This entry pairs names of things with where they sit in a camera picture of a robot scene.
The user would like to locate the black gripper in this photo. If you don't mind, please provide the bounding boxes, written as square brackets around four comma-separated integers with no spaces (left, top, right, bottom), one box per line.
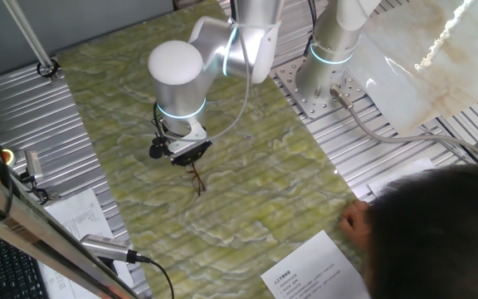
[170,140,213,167]

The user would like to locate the brown thin-framed glasses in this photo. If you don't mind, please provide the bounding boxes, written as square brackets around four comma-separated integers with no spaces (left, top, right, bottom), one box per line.
[184,164,207,197]

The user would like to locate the person's hand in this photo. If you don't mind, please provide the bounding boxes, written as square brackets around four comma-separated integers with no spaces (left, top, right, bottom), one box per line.
[339,199,371,250]

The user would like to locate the black round wrist attachment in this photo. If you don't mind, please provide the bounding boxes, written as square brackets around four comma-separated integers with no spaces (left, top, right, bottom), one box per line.
[149,143,168,161]

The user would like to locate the green marble pattern mat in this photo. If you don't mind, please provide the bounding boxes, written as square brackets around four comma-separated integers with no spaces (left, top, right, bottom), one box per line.
[56,0,364,299]

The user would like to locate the densely printed paper sheet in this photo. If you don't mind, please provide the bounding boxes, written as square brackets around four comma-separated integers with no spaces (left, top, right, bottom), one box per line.
[37,187,134,299]

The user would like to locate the instruction sheet with heading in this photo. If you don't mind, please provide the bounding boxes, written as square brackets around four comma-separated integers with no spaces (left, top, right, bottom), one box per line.
[260,230,373,299]

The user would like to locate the thin aluminium pole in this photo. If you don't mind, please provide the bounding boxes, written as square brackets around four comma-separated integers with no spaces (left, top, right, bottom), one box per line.
[2,0,60,80]

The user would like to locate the blank white paper sheet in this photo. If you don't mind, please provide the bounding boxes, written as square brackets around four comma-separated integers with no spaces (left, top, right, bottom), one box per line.
[367,156,436,199]

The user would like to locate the black keyboard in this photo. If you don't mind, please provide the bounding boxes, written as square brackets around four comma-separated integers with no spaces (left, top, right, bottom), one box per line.
[0,226,49,299]

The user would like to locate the beige marble pattern sheet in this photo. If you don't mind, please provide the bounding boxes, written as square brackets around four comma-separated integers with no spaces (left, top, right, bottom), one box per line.
[346,0,478,136]

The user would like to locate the person's dark-haired head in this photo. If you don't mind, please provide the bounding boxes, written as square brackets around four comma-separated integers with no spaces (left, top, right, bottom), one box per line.
[363,164,478,299]

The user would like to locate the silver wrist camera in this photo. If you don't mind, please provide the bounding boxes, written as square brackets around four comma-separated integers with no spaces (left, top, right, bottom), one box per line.
[167,122,207,155]

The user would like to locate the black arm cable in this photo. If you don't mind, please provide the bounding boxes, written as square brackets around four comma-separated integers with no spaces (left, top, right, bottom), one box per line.
[151,101,170,145]
[303,0,318,58]

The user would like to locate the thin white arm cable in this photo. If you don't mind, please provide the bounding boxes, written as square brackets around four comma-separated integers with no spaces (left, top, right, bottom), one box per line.
[205,22,251,143]

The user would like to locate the black camera cable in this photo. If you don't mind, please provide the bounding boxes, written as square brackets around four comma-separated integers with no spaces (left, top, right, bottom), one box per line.
[134,253,176,299]

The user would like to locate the silver ribbed camera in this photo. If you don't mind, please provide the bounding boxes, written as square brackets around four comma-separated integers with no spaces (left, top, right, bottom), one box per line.
[80,233,140,265]

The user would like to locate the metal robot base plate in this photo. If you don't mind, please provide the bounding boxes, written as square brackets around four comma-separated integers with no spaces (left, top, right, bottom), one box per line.
[275,56,367,120]

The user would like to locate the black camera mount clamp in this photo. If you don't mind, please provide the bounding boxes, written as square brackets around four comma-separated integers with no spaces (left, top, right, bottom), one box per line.
[17,169,51,205]

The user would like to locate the small grey camera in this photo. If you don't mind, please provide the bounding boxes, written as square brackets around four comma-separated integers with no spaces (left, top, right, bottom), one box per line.
[23,149,45,182]

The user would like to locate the aluminium frame bar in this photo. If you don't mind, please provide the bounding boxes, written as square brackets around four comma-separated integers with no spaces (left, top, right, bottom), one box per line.
[0,159,140,299]

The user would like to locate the black cable loop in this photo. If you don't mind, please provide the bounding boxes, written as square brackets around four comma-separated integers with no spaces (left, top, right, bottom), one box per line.
[36,59,61,79]

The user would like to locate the thick grey base cable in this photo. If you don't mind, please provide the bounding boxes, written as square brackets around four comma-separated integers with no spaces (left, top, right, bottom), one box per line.
[329,85,478,163]

